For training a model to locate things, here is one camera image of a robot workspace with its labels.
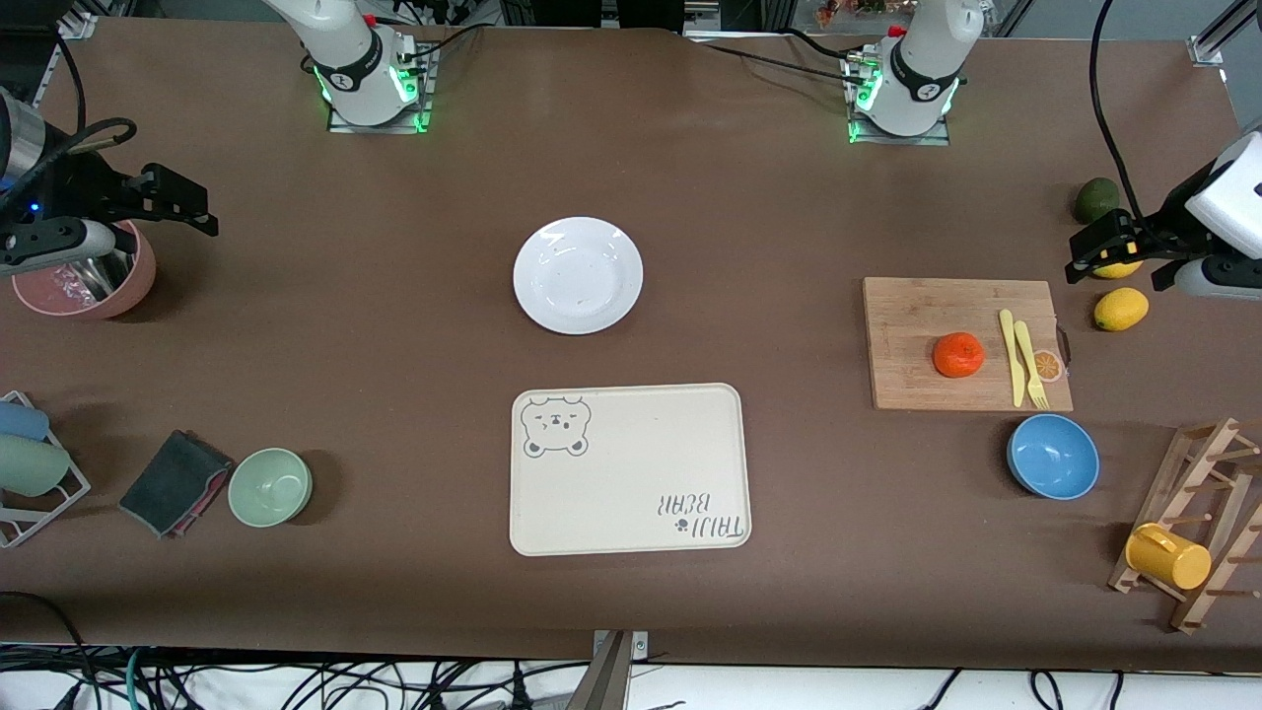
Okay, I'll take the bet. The orange fruit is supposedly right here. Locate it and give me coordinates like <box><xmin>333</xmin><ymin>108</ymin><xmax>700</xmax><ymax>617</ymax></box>
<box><xmin>933</xmin><ymin>331</ymin><xmax>986</xmax><ymax>379</ymax></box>

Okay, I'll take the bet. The white round plate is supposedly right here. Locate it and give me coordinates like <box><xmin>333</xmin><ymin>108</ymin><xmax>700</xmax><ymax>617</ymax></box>
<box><xmin>513</xmin><ymin>216</ymin><xmax>644</xmax><ymax>336</ymax></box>

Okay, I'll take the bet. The yellow lemon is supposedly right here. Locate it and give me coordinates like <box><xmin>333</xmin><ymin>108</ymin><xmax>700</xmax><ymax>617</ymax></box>
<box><xmin>1089</xmin><ymin>242</ymin><xmax>1146</xmax><ymax>280</ymax></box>
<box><xmin>1092</xmin><ymin>286</ymin><xmax>1151</xmax><ymax>333</ymax></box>

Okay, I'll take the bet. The dark green avocado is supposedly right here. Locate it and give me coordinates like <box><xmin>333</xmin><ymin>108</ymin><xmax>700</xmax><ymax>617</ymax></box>
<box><xmin>1073</xmin><ymin>177</ymin><xmax>1122</xmax><ymax>226</ymax></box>

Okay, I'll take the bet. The pink bowl with steel inside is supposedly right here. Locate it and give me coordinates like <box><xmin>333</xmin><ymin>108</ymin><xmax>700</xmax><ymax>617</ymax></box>
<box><xmin>10</xmin><ymin>219</ymin><xmax>158</xmax><ymax>320</ymax></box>

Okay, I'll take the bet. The yellow plastic fork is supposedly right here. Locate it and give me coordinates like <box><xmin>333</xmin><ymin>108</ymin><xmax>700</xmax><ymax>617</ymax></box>
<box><xmin>1014</xmin><ymin>319</ymin><xmax>1050</xmax><ymax>410</ymax></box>

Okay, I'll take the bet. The yellow plastic knife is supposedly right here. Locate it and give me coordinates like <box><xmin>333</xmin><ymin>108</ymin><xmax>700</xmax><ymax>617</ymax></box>
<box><xmin>999</xmin><ymin>309</ymin><xmax>1027</xmax><ymax>408</ymax></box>

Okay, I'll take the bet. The wooden cutting board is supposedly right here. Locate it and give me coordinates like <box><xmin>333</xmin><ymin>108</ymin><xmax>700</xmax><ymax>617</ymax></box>
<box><xmin>863</xmin><ymin>277</ymin><xmax>1075</xmax><ymax>413</ymax></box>

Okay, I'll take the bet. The blue bowl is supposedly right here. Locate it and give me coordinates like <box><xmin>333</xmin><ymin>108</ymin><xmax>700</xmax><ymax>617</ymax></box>
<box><xmin>1006</xmin><ymin>413</ymin><xmax>1101</xmax><ymax>502</ymax></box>

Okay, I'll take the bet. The pale blue cup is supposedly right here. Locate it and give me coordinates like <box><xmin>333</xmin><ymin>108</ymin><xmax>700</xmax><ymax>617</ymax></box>
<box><xmin>0</xmin><ymin>399</ymin><xmax>50</xmax><ymax>442</ymax></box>

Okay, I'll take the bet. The wooden peg drying rack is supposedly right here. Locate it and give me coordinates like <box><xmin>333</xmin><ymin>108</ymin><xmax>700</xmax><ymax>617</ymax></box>
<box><xmin>1107</xmin><ymin>417</ymin><xmax>1262</xmax><ymax>635</ymax></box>

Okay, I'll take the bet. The pale green cup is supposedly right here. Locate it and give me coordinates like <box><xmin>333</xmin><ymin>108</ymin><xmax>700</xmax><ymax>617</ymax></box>
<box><xmin>0</xmin><ymin>434</ymin><xmax>72</xmax><ymax>498</ymax></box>

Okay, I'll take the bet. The dark grey folded cloth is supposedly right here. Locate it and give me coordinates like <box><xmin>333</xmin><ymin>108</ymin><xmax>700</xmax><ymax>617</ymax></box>
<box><xmin>118</xmin><ymin>429</ymin><xmax>236</xmax><ymax>539</ymax></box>

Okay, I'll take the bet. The pale green bowl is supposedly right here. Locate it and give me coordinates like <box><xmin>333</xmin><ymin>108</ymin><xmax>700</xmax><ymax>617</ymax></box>
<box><xmin>227</xmin><ymin>448</ymin><xmax>315</xmax><ymax>529</ymax></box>

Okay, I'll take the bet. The yellow mug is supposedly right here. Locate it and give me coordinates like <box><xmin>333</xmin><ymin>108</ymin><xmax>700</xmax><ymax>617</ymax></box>
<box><xmin>1124</xmin><ymin>523</ymin><xmax>1213</xmax><ymax>592</ymax></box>

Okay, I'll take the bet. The black equipment box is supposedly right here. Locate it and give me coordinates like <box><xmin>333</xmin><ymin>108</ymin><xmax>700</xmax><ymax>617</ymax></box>
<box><xmin>498</xmin><ymin>0</ymin><xmax>691</xmax><ymax>31</ymax></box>

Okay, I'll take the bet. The cream tray with bear print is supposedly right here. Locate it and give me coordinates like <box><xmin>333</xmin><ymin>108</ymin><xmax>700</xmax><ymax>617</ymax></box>
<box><xmin>509</xmin><ymin>383</ymin><xmax>752</xmax><ymax>558</ymax></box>

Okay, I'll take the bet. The grey metal bar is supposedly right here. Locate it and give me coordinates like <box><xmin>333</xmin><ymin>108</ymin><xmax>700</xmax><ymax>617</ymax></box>
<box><xmin>567</xmin><ymin>631</ymin><xmax>634</xmax><ymax>710</ymax></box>

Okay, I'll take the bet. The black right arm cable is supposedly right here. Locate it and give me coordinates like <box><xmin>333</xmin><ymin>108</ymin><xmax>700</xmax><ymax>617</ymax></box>
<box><xmin>0</xmin><ymin>25</ymin><xmax>139</xmax><ymax>213</ymax></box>

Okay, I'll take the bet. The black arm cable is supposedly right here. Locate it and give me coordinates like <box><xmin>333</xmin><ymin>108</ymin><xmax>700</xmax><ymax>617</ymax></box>
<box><xmin>0</xmin><ymin>25</ymin><xmax>139</xmax><ymax>213</ymax></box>
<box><xmin>1087</xmin><ymin>0</ymin><xmax>1150</xmax><ymax>228</ymax></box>

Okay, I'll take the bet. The aluminium frame profile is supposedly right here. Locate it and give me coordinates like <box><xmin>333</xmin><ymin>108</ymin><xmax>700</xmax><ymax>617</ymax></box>
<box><xmin>30</xmin><ymin>8</ymin><xmax>100</xmax><ymax>109</ymax></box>
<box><xmin>1188</xmin><ymin>0</ymin><xmax>1262</xmax><ymax>68</ymax></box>

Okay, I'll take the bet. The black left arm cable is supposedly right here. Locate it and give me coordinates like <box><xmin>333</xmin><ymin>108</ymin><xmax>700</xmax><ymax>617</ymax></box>
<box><xmin>1087</xmin><ymin>0</ymin><xmax>1150</xmax><ymax>228</ymax></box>

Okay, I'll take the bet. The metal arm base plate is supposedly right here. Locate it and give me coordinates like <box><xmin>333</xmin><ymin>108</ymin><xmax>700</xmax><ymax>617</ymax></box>
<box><xmin>846</xmin><ymin>49</ymin><xmax>953</xmax><ymax>147</ymax></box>
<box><xmin>325</xmin><ymin>39</ymin><xmax>440</xmax><ymax>135</ymax></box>

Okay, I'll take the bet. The black base cable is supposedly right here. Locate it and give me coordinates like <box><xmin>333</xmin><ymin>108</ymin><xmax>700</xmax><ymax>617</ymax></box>
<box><xmin>690</xmin><ymin>39</ymin><xmax>869</xmax><ymax>85</ymax></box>
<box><xmin>399</xmin><ymin>20</ymin><xmax>489</xmax><ymax>75</ymax></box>

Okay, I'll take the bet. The white wire cup rack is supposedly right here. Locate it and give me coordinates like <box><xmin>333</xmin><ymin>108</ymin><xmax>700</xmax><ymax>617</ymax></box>
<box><xmin>0</xmin><ymin>390</ymin><xmax>93</xmax><ymax>549</ymax></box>

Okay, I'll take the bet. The metal table bracket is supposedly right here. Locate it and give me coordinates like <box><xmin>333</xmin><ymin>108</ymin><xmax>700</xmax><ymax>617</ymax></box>
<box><xmin>592</xmin><ymin>629</ymin><xmax>652</xmax><ymax>660</ymax></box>

